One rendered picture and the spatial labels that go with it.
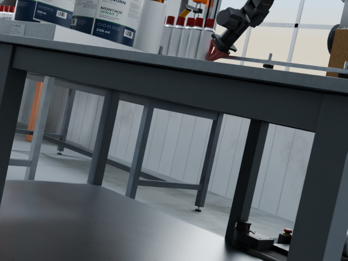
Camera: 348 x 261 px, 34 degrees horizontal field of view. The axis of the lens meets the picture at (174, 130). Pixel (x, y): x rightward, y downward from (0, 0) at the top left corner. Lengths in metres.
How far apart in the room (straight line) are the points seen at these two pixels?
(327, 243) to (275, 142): 4.11
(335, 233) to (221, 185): 4.46
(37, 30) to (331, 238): 0.99
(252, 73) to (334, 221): 0.26
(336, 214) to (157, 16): 1.21
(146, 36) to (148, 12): 0.08
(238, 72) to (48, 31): 0.70
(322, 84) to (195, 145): 4.78
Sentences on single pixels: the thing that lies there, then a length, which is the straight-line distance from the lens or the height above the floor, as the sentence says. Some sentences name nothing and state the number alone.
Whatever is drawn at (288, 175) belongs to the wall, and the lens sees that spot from 4.86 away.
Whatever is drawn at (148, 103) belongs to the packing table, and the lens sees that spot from 3.71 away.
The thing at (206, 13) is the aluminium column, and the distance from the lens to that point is 2.36.
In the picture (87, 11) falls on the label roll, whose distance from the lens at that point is 1.71.
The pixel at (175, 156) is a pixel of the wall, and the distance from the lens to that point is 5.80.
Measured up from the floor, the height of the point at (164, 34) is 1.01.
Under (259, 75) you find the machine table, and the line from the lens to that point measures 0.92.
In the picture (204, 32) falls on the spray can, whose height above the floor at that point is 1.03.
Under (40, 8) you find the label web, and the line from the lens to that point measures 1.95.
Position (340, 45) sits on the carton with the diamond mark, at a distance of 2.05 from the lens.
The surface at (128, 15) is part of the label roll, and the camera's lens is 1.72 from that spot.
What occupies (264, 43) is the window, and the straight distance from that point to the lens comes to 5.21.
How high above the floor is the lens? 0.74
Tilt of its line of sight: 3 degrees down
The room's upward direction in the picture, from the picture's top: 12 degrees clockwise
